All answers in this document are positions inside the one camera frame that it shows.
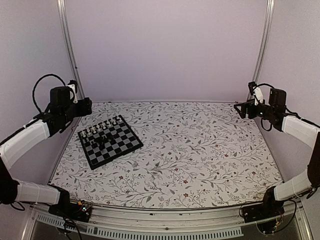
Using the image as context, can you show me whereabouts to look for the black and grey chessboard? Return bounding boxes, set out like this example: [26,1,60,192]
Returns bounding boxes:
[77,115,144,170]

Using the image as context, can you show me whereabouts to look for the pile of black chess pieces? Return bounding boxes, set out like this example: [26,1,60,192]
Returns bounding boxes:
[85,133,119,151]

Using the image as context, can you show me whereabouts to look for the aluminium frame post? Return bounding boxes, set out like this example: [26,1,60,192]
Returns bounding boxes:
[56,0,85,98]
[252,0,275,83]

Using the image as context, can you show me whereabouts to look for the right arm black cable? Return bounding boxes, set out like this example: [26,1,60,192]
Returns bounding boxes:
[259,117,275,132]

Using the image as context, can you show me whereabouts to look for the row of white chess pieces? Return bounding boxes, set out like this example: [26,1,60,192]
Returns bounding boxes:
[79,116,123,138]

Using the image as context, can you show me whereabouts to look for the right aluminium frame post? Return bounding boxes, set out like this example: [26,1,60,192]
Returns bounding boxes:
[252,0,275,83]

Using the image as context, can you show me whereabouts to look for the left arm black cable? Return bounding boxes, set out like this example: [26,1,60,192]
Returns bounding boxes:
[32,73,67,113]

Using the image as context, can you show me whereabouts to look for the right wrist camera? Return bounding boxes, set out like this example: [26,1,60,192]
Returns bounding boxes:
[248,81,264,106]

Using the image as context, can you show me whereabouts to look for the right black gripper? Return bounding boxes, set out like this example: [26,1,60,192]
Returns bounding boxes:
[234,98,275,121]

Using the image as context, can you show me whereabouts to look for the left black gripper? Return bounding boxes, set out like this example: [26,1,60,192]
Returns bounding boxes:
[61,96,92,123]

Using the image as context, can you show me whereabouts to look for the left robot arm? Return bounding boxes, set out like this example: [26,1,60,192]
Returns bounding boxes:
[0,84,92,217]

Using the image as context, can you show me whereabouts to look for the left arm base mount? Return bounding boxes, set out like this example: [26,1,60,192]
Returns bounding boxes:
[48,198,92,223]

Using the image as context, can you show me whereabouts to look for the floral patterned table mat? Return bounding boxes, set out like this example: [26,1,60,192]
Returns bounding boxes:
[51,102,283,209]

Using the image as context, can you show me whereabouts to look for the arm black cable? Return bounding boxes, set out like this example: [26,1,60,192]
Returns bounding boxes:
[32,73,67,113]
[259,117,275,132]

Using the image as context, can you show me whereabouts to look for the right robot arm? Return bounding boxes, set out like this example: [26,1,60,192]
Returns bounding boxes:
[233,85,320,218]

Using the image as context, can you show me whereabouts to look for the front aluminium rail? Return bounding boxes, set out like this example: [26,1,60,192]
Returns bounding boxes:
[22,200,313,240]

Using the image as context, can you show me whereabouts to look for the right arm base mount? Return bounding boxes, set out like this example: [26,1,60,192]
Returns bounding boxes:
[239,201,285,235]

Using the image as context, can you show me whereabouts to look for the left aluminium frame post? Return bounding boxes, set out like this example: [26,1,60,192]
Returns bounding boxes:
[56,0,85,98]

